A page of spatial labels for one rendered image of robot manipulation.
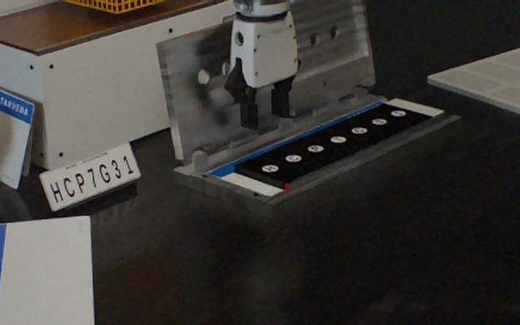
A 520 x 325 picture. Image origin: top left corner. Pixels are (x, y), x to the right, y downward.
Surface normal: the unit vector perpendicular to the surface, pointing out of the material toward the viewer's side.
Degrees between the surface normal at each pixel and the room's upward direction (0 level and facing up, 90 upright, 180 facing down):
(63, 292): 0
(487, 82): 0
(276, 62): 89
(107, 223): 0
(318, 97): 81
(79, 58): 90
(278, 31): 87
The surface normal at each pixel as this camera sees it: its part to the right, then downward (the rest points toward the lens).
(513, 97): -0.04, -0.92
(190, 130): 0.70, 0.09
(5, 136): -0.71, -0.07
